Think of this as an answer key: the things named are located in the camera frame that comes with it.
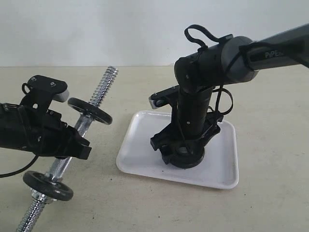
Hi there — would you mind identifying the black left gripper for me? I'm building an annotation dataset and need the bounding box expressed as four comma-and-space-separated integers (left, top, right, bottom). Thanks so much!
0, 103, 92, 160

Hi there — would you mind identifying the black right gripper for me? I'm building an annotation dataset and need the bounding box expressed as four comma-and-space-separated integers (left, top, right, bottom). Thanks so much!
150, 88, 223, 165

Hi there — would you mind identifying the black weight plate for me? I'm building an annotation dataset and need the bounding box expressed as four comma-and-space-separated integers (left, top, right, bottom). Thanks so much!
170, 142, 205, 169
23, 171, 73, 201
68, 98, 112, 125

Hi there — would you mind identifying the chrome star collar nut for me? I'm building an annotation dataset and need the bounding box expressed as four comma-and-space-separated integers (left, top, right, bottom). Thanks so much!
31, 189, 56, 204

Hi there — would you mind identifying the chrome threaded dumbbell bar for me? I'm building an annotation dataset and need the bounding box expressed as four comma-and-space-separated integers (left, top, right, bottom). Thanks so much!
16, 66, 118, 232

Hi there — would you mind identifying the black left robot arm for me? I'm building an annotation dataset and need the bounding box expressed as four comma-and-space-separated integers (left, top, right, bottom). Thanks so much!
0, 103, 92, 160

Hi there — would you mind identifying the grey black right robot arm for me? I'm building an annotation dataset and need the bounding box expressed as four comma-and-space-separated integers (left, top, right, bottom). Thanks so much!
149, 24, 309, 169

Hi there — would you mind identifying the white rectangular plastic tray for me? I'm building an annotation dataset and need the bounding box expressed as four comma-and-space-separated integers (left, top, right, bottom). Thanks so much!
116, 110, 239, 189

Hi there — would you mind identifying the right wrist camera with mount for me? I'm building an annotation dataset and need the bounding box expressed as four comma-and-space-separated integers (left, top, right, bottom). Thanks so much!
149, 85, 179, 109

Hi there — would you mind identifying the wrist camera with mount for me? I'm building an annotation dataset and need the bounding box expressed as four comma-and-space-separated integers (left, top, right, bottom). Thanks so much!
149, 85, 179, 109
20, 75, 70, 114

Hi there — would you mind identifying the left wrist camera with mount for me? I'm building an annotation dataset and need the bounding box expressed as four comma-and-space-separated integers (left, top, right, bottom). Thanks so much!
20, 75, 70, 114

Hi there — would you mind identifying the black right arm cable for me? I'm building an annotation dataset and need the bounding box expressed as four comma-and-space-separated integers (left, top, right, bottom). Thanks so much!
178, 24, 268, 155

